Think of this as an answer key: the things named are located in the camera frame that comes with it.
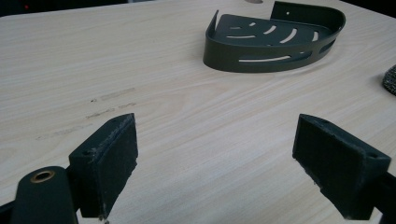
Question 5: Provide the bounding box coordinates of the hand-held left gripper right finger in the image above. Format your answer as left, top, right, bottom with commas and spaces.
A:
291, 113, 392, 221

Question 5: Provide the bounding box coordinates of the steel wool scrubber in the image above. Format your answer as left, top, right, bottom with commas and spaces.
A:
382, 63, 396, 96

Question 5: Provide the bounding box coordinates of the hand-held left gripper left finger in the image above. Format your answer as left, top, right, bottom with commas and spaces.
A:
68, 112, 139, 220

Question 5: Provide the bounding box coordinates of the black metal corner shelf basket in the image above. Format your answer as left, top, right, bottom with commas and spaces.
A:
203, 0, 347, 74

